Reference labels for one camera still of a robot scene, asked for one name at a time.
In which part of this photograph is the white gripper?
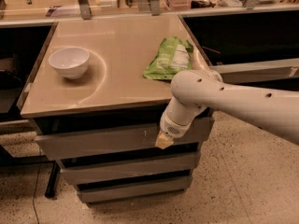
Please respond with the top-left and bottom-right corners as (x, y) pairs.
(155, 112), (192, 149)

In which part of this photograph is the grey top drawer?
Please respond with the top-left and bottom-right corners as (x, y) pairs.
(35, 115), (216, 161)

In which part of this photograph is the grey drawer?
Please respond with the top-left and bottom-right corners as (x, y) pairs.
(77, 175), (192, 203)
(61, 151), (200, 185)
(35, 115), (216, 161)

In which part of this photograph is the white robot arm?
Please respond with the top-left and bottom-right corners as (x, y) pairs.
(155, 70), (299, 149)

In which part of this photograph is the grey drawer cabinet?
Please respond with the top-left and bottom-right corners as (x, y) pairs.
(19, 15), (213, 192)

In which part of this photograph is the grey bottom drawer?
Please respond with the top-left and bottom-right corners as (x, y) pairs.
(77, 175), (192, 203)

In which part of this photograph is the grey middle drawer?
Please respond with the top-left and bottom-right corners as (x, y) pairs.
(61, 151), (200, 185)

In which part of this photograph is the green snack bag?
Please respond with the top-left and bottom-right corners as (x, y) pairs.
(143, 36), (193, 80)

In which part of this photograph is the white bowl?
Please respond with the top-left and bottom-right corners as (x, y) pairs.
(49, 47), (90, 79)

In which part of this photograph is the grey metal rail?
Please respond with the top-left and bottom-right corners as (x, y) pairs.
(211, 58), (299, 84)

